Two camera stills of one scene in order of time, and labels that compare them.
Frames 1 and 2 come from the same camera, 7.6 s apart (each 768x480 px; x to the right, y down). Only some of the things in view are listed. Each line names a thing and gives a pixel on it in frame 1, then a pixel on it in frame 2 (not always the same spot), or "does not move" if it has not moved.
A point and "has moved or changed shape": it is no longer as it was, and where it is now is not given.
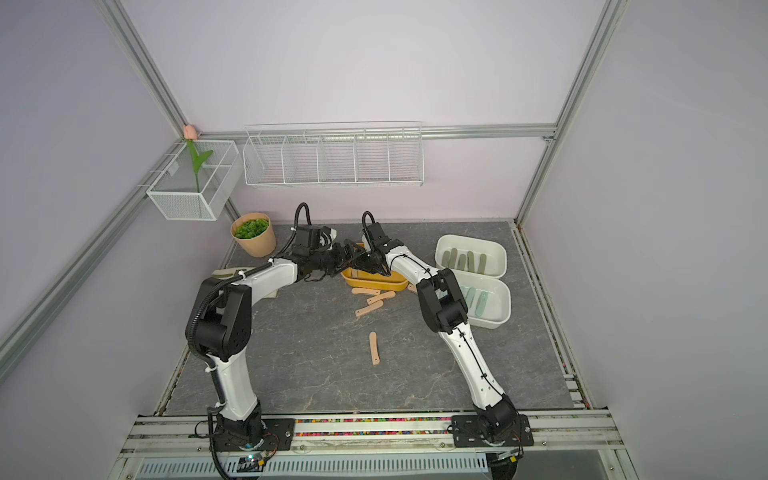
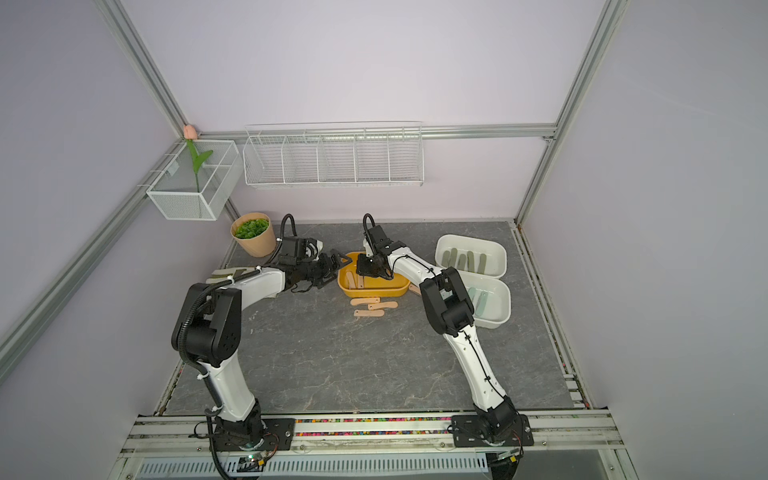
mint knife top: x=481 y=303 does not move
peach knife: x=381 y=297 has moved or changed shape
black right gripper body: x=365 y=261 does not move
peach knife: x=369 y=308 has moved or changed shape
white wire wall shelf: x=349 y=154 does not move
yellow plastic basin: x=374 y=280 has moved or changed shape
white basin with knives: x=471 y=255 does not move
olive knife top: x=482 y=263 does not move
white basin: x=488 y=301 does not move
